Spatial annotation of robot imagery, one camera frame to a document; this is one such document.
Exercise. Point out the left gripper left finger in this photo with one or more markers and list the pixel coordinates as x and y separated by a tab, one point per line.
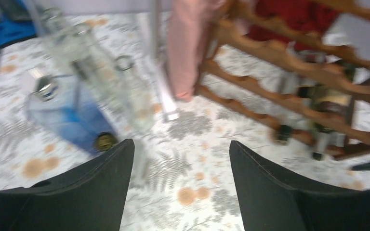
89	197

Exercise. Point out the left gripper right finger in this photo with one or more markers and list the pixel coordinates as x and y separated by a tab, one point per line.
274	198

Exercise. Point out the dark green wine bottle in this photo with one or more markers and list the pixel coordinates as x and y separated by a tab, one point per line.
328	100

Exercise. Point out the clear square liquor bottle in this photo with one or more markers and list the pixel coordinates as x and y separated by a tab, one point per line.
303	88

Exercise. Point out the blue glass bottle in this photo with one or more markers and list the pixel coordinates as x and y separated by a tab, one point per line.
63	105

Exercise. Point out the clear liquor bottle gold label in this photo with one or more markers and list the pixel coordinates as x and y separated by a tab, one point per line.
104	141

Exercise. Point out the clear glass bottle tall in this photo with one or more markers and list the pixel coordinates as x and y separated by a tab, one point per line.
61	39

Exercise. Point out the floral tablecloth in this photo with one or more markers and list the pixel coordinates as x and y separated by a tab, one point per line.
190	185

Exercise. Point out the white pole base foot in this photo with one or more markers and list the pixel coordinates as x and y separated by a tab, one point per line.
166	98

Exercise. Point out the red garment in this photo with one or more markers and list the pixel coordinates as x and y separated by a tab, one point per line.
300	15

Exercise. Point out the blue cloth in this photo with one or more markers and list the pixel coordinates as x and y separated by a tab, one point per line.
16	24

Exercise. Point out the pink skirt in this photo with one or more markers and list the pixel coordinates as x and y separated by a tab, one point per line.
186	41

